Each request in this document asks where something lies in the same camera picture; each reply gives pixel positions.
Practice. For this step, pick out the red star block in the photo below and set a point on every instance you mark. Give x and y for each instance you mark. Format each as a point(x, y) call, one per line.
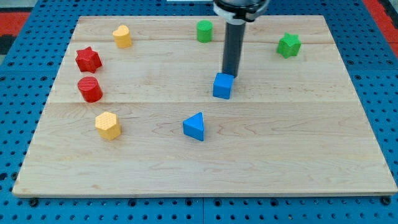
point(88, 60)

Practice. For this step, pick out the light wooden board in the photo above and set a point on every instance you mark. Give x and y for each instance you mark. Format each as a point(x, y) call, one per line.
point(293, 127)

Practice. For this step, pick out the blue triangle block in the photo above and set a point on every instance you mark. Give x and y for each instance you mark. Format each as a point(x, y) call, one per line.
point(194, 127)

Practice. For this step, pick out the blue cube block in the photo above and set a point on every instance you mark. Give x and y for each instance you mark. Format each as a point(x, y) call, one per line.
point(222, 85)

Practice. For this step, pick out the red cylinder block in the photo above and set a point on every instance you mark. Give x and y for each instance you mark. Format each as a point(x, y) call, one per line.
point(90, 89)

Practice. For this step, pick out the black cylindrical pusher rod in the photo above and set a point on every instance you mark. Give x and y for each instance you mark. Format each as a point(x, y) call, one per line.
point(233, 43)

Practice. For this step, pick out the green cylinder block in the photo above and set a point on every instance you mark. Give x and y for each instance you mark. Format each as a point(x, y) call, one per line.
point(204, 31)

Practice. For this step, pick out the yellow heart block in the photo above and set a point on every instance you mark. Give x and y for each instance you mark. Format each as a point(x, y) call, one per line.
point(122, 37)

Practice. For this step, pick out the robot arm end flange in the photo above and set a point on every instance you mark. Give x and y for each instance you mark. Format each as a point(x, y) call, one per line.
point(237, 12)

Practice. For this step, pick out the green star block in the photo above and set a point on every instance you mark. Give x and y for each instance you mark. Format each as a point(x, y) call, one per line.
point(289, 45)

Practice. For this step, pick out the yellow hexagon block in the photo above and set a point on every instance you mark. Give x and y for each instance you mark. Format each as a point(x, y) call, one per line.
point(108, 125)

